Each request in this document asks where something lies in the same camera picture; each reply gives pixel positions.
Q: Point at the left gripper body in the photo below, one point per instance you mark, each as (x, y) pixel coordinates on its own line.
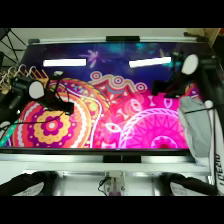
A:
(61, 106)

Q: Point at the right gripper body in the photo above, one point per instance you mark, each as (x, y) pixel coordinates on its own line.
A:
(165, 88)

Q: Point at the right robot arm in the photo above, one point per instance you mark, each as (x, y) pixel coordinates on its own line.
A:
(210, 83)

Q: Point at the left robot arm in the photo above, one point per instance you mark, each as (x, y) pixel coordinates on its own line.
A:
(20, 89)

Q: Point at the brown clothes hanger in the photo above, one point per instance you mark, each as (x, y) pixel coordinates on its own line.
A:
(35, 71)
(20, 69)

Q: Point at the grey garment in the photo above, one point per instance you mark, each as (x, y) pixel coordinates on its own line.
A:
(196, 130)

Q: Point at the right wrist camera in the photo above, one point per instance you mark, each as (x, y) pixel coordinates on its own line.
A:
(177, 59)

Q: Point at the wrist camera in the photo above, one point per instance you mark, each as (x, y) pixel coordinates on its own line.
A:
(57, 75)
(177, 59)

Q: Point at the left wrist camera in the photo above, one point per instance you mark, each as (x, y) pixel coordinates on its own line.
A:
(57, 75)

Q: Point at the silver frame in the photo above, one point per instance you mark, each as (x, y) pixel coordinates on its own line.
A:
(83, 166)

